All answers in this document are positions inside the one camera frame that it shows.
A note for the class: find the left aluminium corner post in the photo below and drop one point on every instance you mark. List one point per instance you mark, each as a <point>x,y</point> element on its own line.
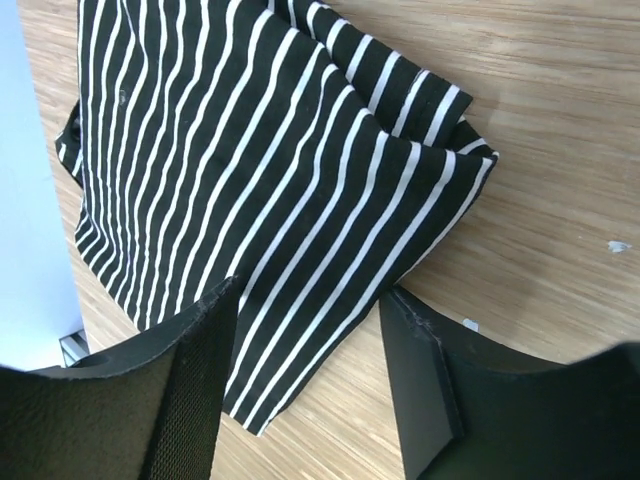
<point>74,347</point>

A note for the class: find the black white striped tank top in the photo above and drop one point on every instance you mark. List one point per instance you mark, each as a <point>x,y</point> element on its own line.
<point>272,142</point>

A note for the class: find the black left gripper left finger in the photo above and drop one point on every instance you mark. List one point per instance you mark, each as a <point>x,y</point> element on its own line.
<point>146,408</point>

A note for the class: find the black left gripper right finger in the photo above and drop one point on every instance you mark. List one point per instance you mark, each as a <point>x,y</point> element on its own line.
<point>468,407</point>

